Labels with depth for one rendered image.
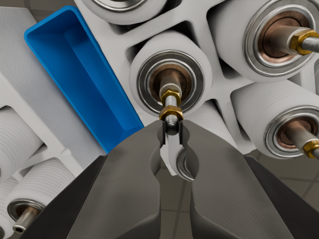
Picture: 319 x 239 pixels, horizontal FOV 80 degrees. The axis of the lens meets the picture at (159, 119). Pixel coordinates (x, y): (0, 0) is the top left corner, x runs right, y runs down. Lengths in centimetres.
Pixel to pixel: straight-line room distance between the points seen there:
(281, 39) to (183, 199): 61
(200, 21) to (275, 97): 13
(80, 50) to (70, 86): 11
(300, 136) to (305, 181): 52
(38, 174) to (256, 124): 37
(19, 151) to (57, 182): 8
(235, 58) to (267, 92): 9
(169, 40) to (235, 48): 7
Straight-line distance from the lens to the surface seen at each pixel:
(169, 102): 16
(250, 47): 22
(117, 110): 52
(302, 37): 20
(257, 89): 31
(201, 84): 22
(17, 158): 38
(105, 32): 29
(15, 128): 39
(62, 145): 40
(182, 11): 28
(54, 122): 40
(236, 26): 22
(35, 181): 41
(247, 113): 29
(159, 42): 21
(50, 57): 43
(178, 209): 77
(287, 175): 74
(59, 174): 42
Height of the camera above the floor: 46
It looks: 62 degrees down
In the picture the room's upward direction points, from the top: 176 degrees counter-clockwise
